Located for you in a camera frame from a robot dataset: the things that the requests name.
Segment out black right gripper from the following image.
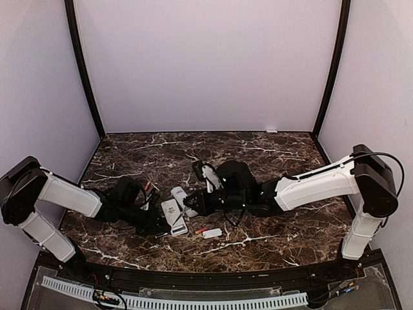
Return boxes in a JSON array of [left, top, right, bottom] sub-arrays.
[[183, 187, 248, 216]]

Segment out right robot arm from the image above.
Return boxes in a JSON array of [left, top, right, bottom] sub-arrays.
[[183, 144, 402, 280]]

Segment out white remote with compartment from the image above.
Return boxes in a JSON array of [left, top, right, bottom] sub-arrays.
[[170, 186, 199, 218]]

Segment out clear handle screwdriver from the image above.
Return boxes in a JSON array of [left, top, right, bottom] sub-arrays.
[[172, 211, 186, 227]]

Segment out white remote with green buttons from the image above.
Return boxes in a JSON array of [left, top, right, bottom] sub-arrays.
[[161, 199, 188, 236]]

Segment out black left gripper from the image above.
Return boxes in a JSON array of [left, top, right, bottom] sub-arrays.
[[119, 201, 172, 235]]

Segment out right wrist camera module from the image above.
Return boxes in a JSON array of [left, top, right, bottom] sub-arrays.
[[192, 161, 223, 193]]

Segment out black right frame post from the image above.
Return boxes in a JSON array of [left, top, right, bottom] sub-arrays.
[[312, 0, 351, 140]]

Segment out white battery cover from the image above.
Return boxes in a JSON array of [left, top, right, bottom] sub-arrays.
[[202, 228, 223, 239]]

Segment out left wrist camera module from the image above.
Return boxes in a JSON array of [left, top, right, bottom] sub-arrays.
[[140, 189, 160, 211]]

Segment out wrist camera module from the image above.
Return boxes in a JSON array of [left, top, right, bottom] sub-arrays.
[[192, 161, 223, 193], [140, 189, 160, 211]]

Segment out black front rail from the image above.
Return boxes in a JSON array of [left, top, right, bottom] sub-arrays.
[[38, 250, 385, 295]]

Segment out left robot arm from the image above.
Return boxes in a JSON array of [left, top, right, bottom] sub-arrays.
[[1, 156, 171, 282]]

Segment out white slotted cable duct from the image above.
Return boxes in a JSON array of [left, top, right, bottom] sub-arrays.
[[41, 276, 308, 309]]

